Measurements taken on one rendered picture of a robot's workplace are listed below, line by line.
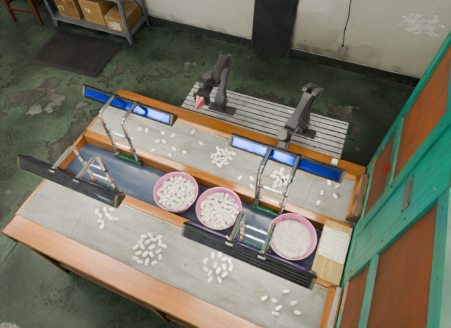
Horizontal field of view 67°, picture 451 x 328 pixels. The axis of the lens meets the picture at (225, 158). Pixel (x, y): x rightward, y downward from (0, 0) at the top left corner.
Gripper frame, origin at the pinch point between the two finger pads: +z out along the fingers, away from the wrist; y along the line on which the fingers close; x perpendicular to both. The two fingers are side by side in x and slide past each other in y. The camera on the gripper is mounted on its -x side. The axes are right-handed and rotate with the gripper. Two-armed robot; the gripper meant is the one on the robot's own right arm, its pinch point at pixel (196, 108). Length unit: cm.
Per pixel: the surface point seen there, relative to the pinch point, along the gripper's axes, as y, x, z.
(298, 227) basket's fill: 76, 33, 35
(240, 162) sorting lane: 30.5, 33.1, 6.2
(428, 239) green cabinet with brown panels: 104, -61, 68
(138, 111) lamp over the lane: -30.5, -0.2, 14.0
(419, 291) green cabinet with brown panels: 104, -59, 82
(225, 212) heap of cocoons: 34, 32, 42
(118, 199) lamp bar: -10, -3, 69
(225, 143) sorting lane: 15.7, 33.3, -4.6
